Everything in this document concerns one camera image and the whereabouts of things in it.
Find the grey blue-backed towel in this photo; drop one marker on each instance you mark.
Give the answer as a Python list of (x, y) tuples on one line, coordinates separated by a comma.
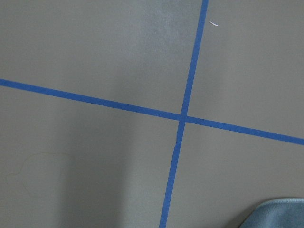
[(274, 213)]

